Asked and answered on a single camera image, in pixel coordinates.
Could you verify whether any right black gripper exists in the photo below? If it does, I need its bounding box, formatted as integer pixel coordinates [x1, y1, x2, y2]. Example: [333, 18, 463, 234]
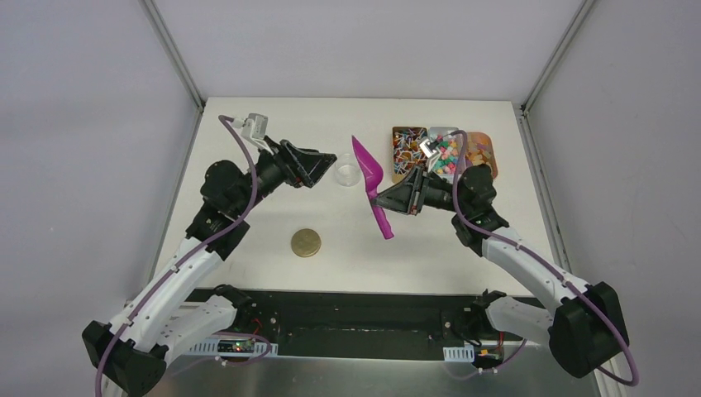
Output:
[371, 164, 470, 215]

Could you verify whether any clear plastic jar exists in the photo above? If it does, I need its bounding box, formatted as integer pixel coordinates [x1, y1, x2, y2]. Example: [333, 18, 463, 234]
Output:
[334, 153, 361, 187]

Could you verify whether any magenta plastic scoop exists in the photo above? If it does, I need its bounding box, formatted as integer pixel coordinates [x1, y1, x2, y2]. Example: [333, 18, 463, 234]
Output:
[351, 136, 394, 240]

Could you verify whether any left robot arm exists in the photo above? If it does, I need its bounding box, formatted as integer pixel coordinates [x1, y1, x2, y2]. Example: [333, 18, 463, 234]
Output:
[82, 139, 337, 396]

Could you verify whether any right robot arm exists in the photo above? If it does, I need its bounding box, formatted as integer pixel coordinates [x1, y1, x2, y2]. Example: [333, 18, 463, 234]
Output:
[369, 165, 639, 385]

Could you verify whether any white tin of candies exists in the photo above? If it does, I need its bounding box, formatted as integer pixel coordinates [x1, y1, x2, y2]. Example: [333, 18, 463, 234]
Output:
[428, 127, 463, 182]

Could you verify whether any gold tin of lollipops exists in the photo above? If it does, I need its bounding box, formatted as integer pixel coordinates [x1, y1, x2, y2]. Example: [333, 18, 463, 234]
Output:
[392, 127, 428, 183]

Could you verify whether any gold jar lid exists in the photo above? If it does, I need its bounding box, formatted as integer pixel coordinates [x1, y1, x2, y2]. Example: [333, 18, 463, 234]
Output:
[290, 228, 322, 258]

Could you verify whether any pink tray of gummies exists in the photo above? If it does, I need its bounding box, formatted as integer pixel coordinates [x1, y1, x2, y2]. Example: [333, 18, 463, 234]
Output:
[465, 132, 498, 179]

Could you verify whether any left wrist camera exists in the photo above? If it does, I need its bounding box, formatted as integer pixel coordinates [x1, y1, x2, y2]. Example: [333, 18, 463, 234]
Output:
[230, 113, 273, 153]

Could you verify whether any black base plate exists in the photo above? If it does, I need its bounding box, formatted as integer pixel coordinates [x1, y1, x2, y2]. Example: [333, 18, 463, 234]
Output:
[186, 288, 549, 363]

